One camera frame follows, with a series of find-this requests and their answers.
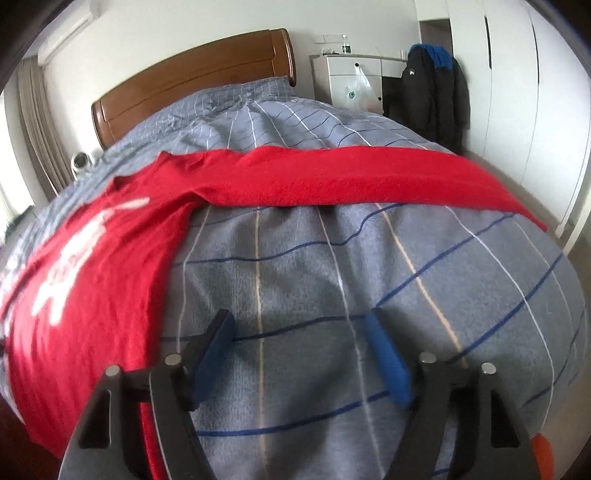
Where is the white wardrobe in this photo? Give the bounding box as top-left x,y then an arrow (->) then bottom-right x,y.
450,0 -> 591,236

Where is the orange fleece blanket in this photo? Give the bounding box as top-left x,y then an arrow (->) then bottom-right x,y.
530,433 -> 557,480

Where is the white cabinet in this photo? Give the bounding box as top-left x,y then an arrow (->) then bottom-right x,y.
309,52 -> 409,117

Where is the beige curtain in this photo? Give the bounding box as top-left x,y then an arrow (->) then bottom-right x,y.
16,59 -> 72,205

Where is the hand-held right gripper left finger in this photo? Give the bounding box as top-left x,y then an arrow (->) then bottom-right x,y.
58,308 -> 238,480

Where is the wooden headboard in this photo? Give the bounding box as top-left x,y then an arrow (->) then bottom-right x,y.
91,28 -> 297,152

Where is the white air conditioner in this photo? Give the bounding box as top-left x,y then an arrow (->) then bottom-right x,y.
36,0 -> 103,65

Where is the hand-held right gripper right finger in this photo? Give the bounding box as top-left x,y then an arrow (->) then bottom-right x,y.
362,307 -> 539,480

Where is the grey plaid blanket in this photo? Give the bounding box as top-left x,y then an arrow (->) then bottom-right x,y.
0,76 -> 585,480

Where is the blue garment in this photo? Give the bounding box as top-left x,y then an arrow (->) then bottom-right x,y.
410,43 -> 454,71

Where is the clear plastic bag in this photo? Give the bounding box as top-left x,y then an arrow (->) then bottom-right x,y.
342,65 -> 372,106

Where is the black jacket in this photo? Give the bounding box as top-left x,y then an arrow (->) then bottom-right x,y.
383,45 -> 471,153

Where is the plaid pillow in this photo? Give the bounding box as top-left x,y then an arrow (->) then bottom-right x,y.
104,76 -> 296,153

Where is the red knit sweater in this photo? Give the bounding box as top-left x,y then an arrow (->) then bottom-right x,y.
0,144 -> 550,480

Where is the white round device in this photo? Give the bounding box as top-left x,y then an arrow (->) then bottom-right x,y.
70,151 -> 95,176

